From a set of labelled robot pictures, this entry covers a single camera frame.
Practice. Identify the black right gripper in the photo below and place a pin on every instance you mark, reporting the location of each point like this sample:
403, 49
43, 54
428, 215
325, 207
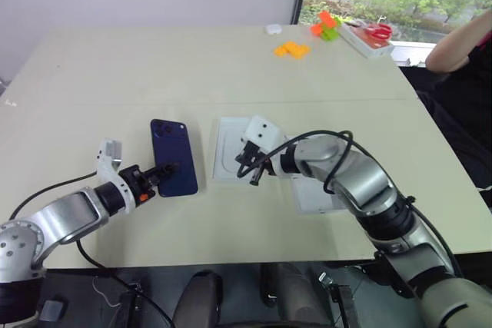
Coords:
253, 153

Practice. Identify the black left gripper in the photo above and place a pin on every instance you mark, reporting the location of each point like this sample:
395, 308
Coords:
134, 182

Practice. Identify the dark blue smartphone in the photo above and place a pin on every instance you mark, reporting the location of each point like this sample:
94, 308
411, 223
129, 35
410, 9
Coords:
175, 151

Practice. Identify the person's bare forearm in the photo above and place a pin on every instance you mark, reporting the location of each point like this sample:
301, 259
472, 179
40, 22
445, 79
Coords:
453, 47

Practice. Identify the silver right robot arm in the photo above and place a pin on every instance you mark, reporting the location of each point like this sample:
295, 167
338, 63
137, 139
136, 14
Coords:
369, 186

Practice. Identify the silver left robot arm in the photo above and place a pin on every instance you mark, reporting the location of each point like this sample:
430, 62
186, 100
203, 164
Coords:
65, 213

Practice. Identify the white phone box base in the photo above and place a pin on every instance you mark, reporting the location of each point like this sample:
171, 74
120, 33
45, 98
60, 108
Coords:
227, 147

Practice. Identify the white phone box lid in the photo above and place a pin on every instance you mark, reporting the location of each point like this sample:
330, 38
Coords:
313, 195

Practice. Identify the white box with orange top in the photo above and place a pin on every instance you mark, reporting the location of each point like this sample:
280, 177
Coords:
365, 45

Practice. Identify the dark rounded shape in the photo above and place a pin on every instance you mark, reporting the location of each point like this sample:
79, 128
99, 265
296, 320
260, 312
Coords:
296, 293
198, 301

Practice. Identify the flat orange building blocks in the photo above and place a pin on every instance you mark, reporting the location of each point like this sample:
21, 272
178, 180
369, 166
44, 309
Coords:
292, 50

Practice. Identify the white earbuds case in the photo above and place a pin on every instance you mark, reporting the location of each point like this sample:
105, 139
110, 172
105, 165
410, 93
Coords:
272, 28

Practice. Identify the orange and green block toy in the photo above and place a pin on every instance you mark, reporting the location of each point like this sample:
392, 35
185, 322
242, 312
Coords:
326, 26

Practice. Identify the small grey block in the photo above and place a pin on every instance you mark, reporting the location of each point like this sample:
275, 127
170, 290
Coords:
52, 309

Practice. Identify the person's black clothed body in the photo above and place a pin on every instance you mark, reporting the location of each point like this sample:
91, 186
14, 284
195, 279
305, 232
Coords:
461, 113

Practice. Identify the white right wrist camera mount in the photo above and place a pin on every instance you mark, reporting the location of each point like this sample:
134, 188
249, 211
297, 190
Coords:
262, 131

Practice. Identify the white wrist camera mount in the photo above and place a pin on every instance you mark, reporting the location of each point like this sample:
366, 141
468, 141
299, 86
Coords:
262, 131
109, 161

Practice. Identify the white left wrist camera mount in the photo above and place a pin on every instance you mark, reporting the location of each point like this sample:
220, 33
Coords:
109, 161

